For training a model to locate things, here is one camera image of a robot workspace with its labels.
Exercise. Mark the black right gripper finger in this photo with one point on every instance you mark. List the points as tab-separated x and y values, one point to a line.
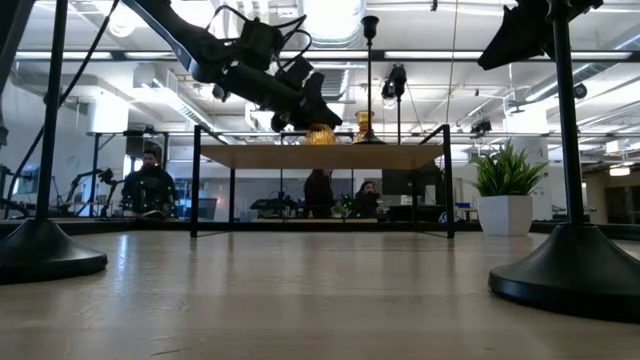
515	40

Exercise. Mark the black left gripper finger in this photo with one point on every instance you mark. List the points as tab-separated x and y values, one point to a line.
322	107

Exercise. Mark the amber glass candlestick holder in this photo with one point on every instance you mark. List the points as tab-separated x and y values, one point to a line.
320	136
361	122

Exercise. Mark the black metal candlestick holder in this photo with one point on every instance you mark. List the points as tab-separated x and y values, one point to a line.
398	80
369	30
575	275
50	255

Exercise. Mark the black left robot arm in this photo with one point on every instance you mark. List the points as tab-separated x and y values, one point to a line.
170	40

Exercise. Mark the black ceiling spotlight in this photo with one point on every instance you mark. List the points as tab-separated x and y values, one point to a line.
580	90
218	93
387	90
480	126

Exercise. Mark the person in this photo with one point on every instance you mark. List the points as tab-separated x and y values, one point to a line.
318	195
149	190
366	200

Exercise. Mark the black background monitor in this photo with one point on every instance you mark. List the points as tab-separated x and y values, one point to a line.
400	182

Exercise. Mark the green plant white pot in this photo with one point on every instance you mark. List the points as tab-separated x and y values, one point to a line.
505	215

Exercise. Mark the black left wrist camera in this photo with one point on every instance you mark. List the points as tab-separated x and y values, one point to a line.
260	42

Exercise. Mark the wooden shelf black metal frame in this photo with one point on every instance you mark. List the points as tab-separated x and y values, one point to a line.
320	156

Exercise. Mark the silver ventilation duct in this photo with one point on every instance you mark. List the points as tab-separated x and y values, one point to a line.
332	30

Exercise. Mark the black aluminium table frame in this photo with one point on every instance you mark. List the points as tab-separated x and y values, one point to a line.
300	226

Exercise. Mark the overhead frame beam with lights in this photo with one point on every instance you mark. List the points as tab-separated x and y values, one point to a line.
119	55

